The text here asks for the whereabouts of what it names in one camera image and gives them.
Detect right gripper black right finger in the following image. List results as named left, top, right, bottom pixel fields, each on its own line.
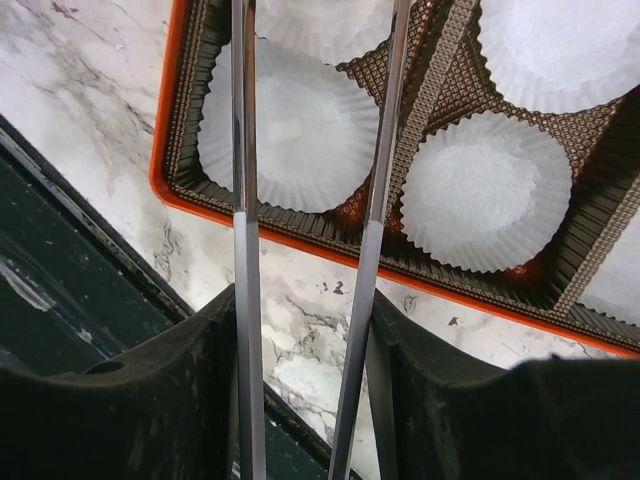
left=367, top=294, right=639, bottom=479

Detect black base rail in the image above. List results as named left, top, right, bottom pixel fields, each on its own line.
left=0, top=112, right=361, bottom=480

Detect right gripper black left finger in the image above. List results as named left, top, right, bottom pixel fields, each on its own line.
left=1, top=287, right=237, bottom=479

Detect orange cookie tin box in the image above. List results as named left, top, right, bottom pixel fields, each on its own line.
left=148, top=0, right=640, bottom=360

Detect steel serving tongs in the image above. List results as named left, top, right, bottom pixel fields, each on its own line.
left=230, top=1, right=411, bottom=479

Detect white paper cupcake liner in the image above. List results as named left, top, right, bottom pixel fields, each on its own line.
left=579, top=217, right=640, bottom=326
left=478, top=0, right=639, bottom=113
left=255, top=0, right=394, bottom=65
left=197, top=37, right=384, bottom=214
left=400, top=111, right=572, bottom=273

